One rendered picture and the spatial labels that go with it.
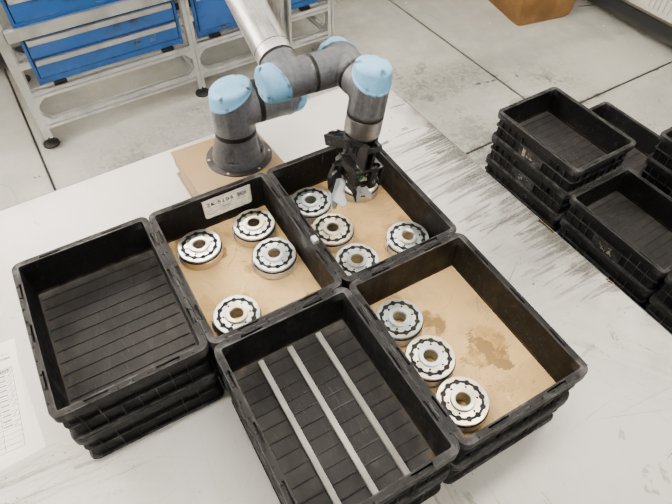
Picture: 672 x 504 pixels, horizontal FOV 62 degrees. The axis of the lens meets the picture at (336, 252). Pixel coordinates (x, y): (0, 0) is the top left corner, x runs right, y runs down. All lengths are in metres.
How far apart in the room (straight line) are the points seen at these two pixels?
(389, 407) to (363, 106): 0.59
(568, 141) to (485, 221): 0.79
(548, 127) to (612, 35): 1.84
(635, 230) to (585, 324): 0.81
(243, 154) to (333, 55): 0.54
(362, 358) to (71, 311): 0.65
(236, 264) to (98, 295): 0.32
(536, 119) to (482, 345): 1.34
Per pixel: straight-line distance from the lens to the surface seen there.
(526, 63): 3.70
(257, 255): 1.33
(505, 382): 1.22
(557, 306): 1.52
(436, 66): 3.55
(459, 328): 1.26
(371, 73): 1.07
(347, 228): 1.36
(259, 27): 1.18
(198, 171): 1.65
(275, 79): 1.10
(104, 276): 1.42
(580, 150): 2.33
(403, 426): 1.14
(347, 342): 1.22
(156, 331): 1.29
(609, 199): 2.34
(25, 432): 1.43
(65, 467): 1.37
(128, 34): 3.08
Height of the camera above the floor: 1.88
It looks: 51 degrees down
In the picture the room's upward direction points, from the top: straight up
